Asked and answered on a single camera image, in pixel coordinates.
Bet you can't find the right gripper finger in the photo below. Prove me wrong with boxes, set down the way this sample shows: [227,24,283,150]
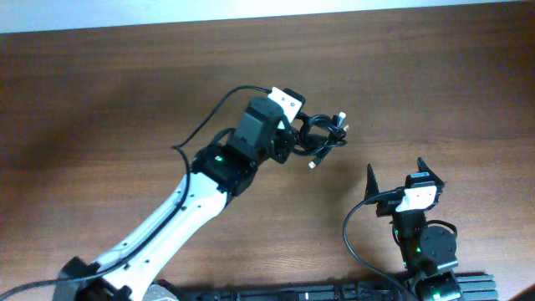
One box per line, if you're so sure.
[417,157,444,186]
[364,164,380,202]

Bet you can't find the black USB cable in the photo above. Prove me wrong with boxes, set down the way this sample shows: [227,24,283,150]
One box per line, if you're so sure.
[292,110,351,170]

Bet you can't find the right camera black cable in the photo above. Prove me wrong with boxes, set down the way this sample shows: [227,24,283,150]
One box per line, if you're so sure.
[342,188,419,301]

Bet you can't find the camera black cable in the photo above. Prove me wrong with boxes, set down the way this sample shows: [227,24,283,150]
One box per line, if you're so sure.
[0,84,273,301]
[342,188,419,301]

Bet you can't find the left camera black cable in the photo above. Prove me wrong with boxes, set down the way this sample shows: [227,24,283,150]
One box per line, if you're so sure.
[0,84,273,301]

